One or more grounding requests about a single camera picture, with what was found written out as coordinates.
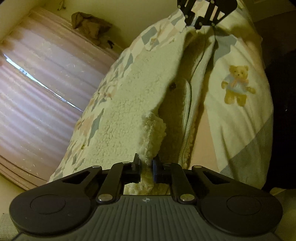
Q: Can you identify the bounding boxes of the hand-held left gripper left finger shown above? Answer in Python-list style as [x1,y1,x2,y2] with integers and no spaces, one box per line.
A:
[50,153,142,204]

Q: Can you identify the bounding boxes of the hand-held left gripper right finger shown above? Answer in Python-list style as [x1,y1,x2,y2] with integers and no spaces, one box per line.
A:
[151,156,247,205]

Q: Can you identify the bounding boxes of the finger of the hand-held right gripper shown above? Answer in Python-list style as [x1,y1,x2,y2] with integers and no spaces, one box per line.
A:
[177,0,199,26]
[198,0,238,29]

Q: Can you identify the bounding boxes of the white fleece jacket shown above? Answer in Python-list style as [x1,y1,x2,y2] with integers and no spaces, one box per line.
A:
[89,25,218,197]

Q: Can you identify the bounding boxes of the brown clothes on rack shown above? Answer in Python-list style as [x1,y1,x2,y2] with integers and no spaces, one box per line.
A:
[71,11,113,46]

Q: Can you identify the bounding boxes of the checkered bear print quilt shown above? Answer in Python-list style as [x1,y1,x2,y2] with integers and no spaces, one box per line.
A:
[47,0,275,191]

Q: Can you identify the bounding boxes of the pink window curtain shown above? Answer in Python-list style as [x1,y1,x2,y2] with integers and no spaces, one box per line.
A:
[0,9,121,189]

